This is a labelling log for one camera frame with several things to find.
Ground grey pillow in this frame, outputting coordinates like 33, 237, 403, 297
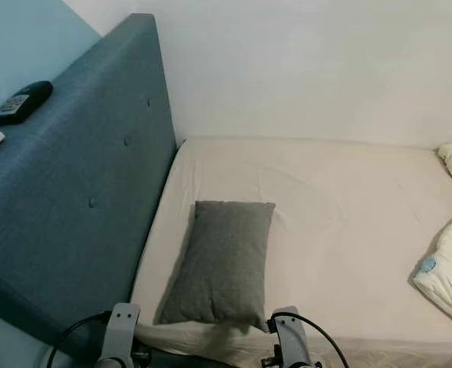
158, 201, 276, 332

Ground cream sheeted mattress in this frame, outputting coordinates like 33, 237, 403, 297
130, 136, 452, 363

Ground black remote control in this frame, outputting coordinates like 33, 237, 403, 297
0, 80, 54, 127

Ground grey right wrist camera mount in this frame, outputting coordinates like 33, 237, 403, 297
272, 307, 311, 368

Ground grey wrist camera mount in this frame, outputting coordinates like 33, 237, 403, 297
101, 303, 140, 368
272, 307, 311, 368

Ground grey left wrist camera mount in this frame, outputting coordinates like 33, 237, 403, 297
101, 303, 140, 368

